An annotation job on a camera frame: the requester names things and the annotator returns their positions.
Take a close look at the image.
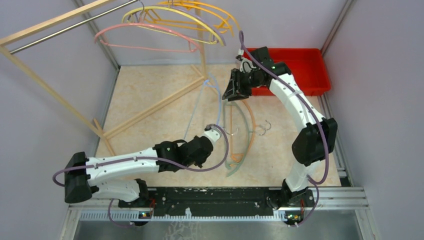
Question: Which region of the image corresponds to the red plastic bin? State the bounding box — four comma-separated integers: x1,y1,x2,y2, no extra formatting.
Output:
241,48,332,97

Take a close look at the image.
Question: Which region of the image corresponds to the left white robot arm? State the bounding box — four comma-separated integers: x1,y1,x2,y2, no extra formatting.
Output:
52,124,227,207

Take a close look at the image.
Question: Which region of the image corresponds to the pink wire hanger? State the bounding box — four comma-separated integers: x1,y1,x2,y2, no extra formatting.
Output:
93,22,204,54

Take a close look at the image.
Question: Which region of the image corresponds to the metal hanging rod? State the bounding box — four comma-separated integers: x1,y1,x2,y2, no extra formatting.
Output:
0,0,137,55

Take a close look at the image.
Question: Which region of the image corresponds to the orange plastic hanger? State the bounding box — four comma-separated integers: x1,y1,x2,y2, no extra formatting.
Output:
157,0,242,37
139,3,233,35

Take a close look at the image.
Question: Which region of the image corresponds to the yellow wire hanger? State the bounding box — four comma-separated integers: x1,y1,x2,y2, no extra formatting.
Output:
121,5,225,46

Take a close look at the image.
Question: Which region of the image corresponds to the wooden clothes rack frame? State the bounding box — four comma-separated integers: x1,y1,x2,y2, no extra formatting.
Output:
0,0,220,157

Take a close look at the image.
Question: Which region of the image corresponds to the blue wire hanger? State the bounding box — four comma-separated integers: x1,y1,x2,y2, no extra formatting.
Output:
183,72,223,140

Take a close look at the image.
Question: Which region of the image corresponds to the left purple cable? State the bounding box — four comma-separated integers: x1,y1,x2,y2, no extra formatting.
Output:
52,124,230,229

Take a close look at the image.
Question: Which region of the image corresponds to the green wire hanger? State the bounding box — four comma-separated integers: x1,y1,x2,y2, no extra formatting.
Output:
222,101,251,178

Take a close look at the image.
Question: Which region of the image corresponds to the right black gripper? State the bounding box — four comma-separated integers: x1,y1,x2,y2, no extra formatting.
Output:
222,68,265,102

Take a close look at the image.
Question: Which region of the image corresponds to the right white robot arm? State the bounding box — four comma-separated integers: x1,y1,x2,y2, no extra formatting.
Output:
222,46,338,206

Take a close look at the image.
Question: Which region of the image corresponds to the purple cable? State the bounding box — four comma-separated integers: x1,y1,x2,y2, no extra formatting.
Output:
238,30,331,227
52,124,230,229

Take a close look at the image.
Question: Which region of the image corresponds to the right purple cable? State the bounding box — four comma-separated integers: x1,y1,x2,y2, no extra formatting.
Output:
238,30,331,227

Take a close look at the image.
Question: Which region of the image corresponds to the white cable duct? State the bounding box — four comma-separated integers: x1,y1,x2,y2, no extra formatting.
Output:
79,210,287,222

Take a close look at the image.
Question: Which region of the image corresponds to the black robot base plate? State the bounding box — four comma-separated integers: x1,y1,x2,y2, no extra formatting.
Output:
117,186,316,218

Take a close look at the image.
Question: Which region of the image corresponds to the orange wire hanger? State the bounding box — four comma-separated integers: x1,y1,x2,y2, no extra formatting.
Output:
225,100,272,169

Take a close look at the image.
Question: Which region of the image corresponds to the aluminium frame rail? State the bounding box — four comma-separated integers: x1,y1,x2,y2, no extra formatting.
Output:
268,186,369,210

